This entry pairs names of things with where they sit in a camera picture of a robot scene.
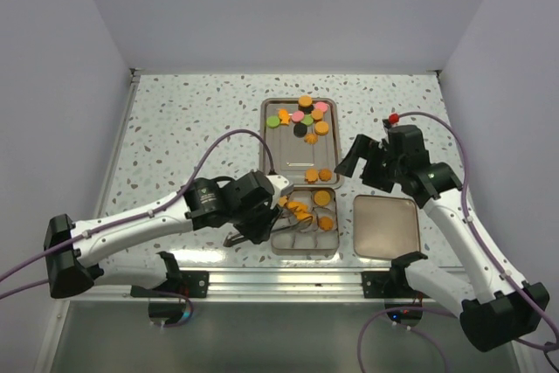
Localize orange swirl round cookie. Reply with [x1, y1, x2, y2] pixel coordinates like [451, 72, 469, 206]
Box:
[319, 169, 332, 182]

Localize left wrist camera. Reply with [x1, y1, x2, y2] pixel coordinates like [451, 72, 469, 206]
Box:
[266, 175, 293, 197]

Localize purple cable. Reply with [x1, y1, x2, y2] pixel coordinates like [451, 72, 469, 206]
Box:
[0, 128, 276, 300]
[357, 110, 559, 373]

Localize gold tin lid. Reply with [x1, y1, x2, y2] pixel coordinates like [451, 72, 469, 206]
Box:
[353, 195, 420, 260]

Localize black round cookie top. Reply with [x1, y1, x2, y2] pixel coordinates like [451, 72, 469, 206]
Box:
[300, 105, 314, 114]

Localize orange fish cookie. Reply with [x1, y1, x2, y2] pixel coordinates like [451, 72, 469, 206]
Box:
[278, 109, 291, 126]
[286, 201, 308, 212]
[293, 211, 314, 222]

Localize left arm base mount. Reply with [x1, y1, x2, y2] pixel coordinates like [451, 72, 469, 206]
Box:
[130, 271, 210, 299]

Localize pink round cookie right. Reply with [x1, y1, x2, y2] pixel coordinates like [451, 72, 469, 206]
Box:
[314, 101, 328, 113]

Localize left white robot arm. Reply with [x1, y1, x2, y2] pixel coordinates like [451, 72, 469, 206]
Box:
[44, 171, 293, 299]

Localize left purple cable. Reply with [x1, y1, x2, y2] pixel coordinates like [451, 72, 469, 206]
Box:
[0, 128, 276, 300]

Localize green round cookie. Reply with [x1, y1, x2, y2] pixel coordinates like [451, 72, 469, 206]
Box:
[301, 114, 314, 127]
[266, 115, 281, 128]

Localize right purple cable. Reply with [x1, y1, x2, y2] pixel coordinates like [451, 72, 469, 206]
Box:
[357, 110, 559, 373]

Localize orange ridged flower cookie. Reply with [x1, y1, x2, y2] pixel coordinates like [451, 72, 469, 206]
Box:
[304, 133, 318, 145]

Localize black round cookie middle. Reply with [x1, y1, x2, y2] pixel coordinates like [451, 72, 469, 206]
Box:
[293, 122, 307, 138]

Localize aluminium front rail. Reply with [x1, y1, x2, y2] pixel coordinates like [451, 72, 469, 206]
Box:
[56, 266, 516, 304]

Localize green round cookie left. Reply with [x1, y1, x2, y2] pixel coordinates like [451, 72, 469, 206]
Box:
[266, 115, 281, 128]

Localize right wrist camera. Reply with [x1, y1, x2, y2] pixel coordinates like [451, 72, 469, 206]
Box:
[383, 113, 400, 129]

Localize steel serving tongs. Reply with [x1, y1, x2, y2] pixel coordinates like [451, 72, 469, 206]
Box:
[223, 205, 314, 248]

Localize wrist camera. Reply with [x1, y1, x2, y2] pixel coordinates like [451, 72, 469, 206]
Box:
[266, 175, 293, 197]
[383, 113, 400, 129]

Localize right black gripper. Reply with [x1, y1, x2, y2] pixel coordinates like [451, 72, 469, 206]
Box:
[335, 134, 405, 193]

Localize orange fish cookie top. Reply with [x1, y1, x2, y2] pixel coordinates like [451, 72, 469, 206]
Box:
[278, 109, 291, 126]

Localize green round cookie middle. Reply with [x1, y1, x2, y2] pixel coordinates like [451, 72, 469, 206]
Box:
[301, 114, 314, 127]

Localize pink round cookie middle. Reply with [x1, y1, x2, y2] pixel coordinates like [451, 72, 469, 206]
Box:
[291, 111, 305, 123]

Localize steel baking tray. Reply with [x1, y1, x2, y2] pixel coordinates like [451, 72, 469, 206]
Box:
[260, 98, 342, 187]

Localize plain orange round cookie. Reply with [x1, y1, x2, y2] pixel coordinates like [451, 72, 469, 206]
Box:
[318, 217, 334, 231]

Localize orange round cookie top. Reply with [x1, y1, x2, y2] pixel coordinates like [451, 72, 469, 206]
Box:
[298, 95, 313, 108]

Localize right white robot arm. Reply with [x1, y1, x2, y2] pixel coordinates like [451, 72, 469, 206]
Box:
[335, 125, 550, 352]

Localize black round cookie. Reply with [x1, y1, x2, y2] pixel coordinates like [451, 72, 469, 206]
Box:
[293, 122, 307, 138]
[300, 105, 314, 114]

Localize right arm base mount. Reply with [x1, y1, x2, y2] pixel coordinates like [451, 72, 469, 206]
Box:
[361, 270, 418, 300]

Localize orange flower flat cookie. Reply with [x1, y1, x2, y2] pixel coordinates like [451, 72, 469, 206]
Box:
[305, 169, 319, 183]

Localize pink round cookie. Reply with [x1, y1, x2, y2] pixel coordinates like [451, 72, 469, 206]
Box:
[291, 111, 305, 123]
[314, 101, 328, 113]

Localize gold square cookie tin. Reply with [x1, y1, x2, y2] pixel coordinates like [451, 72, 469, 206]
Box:
[270, 186, 340, 259]

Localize orange dotted round cookie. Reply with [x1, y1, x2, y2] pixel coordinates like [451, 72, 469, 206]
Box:
[313, 190, 331, 207]

